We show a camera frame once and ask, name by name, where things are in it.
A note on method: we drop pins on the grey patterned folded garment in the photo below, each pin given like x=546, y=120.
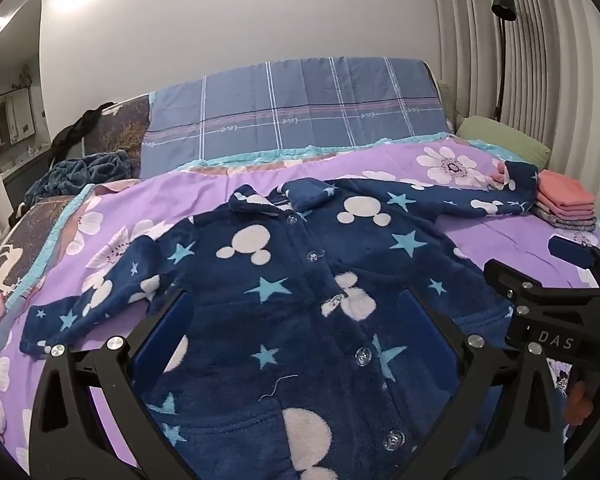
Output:
x=570, y=221

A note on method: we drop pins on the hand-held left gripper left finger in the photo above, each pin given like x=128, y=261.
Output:
x=165, y=332

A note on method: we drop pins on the black floor lamp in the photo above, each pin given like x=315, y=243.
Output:
x=502, y=5

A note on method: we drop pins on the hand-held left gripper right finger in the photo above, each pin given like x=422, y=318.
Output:
x=430, y=335

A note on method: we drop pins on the green pillow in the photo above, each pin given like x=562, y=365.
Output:
x=505, y=140

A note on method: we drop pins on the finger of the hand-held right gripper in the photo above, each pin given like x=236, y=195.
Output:
x=505, y=275
x=570, y=254

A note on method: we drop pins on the person's right hand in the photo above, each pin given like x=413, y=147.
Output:
x=578, y=402

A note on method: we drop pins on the pink folded garment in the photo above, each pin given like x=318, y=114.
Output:
x=565, y=190

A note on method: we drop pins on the navy star print fleece jacket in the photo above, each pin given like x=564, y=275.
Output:
x=300, y=260

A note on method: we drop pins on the purple floral bed sheet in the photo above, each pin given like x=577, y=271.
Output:
x=205, y=195

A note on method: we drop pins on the blue plaid pillow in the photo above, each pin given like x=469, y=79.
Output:
x=300, y=105

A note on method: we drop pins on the teal fuzzy blanket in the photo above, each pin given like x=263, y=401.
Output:
x=80, y=172

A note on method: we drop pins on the brown deer print blanket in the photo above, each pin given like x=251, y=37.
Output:
x=30, y=240

